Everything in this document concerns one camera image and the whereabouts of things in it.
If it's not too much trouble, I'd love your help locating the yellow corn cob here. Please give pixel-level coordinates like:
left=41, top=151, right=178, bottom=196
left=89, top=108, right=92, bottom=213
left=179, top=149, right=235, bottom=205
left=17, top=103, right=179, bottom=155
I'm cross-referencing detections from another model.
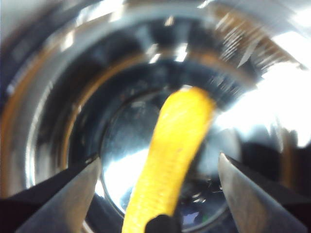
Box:
left=123, top=86, right=217, bottom=233

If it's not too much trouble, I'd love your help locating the pale green electric steamer pot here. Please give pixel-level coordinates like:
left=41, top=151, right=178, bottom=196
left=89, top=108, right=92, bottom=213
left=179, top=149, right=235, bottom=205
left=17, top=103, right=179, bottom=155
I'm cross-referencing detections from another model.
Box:
left=0, top=0, right=311, bottom=233

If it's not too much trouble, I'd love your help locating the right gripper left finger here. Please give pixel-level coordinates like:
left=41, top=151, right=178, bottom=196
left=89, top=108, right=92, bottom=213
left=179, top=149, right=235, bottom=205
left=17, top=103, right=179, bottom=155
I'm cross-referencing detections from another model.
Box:
left=0, top=155, right=101, bottom=233

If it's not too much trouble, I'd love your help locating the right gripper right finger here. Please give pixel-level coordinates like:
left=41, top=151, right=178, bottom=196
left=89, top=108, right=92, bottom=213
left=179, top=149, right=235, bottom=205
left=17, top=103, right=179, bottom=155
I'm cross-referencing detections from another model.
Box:
left=218, top=152, right=311, bottom=233

